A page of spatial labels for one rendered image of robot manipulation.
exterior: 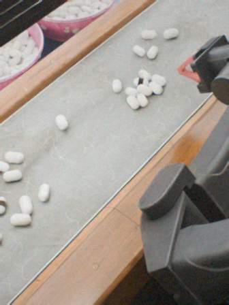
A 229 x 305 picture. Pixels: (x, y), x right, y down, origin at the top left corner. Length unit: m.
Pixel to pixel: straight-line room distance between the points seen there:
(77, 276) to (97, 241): 0.07
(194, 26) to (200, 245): 0.88
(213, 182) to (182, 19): 0.79
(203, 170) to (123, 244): 0.32
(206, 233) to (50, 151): 0.57
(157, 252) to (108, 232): 0.39
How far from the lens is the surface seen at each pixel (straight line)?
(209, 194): 0.53
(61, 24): 1.24
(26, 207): 0.88
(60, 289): 0.80
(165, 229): 0.48
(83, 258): 0.82
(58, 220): 0.88
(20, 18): 0.75
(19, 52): 1.19
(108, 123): 1.01
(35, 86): 1.07
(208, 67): 0.87
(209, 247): 0.43
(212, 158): 0.56
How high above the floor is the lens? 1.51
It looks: 53 degrees down
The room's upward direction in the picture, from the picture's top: 1 degrees counter-clockwise
